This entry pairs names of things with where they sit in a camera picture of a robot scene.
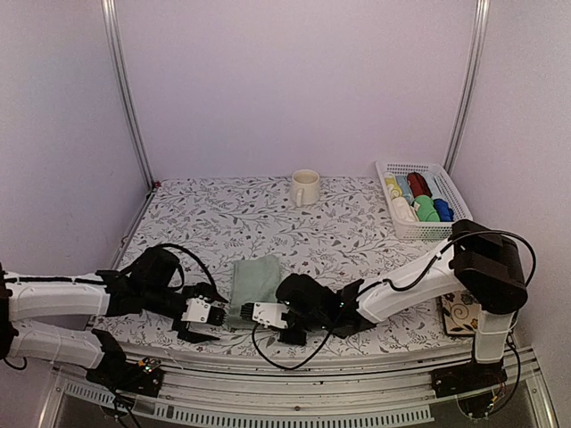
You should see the mint green towel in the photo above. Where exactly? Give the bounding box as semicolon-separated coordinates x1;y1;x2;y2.
227;255;281;329

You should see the cream white towel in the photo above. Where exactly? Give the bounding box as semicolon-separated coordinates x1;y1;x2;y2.
392;196;419;223

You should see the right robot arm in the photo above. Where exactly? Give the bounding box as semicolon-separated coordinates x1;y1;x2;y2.
240;219;537;389

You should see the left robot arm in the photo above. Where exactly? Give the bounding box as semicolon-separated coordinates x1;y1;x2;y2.
1;243;228;387

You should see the floral table mat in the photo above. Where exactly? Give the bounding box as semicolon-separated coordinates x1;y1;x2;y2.
93;177;458;365

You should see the cream ceramic mug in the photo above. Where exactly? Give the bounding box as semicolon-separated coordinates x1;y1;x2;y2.
290;169;320;207

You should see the white plastic basket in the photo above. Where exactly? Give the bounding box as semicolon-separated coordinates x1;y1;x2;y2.
376;161;473;241

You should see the floral square plate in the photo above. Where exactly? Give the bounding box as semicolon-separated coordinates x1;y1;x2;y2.
439;291;480;337

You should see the yellow rolled towel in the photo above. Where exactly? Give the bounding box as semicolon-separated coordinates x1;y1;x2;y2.
384;174;402;200

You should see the green rolled towel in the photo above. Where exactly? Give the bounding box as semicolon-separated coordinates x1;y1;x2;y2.
413;195;440;222

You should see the light blue rolled towel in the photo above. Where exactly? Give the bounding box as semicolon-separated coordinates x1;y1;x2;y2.
395;176;414;204

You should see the red rolled towel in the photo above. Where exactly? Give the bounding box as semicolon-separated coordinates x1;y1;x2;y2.
406;172;432;198

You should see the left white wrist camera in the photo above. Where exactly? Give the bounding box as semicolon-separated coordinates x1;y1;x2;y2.
180;298;226;326

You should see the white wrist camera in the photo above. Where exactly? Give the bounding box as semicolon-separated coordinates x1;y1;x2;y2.
240;302;289;330
180;298;226;326

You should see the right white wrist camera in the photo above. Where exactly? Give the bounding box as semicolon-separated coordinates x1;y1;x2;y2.
240;302;289;330

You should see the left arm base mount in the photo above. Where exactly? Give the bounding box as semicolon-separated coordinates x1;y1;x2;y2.
86;358;164;398

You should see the aluminium front rail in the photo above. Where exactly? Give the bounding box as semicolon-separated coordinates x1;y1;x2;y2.
38;345;562;427

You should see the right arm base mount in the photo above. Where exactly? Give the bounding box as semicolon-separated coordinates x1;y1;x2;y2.
430;359;508;398

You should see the right aluminium frame post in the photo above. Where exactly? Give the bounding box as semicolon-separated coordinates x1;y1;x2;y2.
443;0;491;175

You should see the aluminium frame post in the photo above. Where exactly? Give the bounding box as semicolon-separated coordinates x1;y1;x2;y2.
443;0;491;175
101;0;155;191

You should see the left aluminium frame post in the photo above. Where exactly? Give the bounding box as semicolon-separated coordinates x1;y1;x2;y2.
101;0;155;191

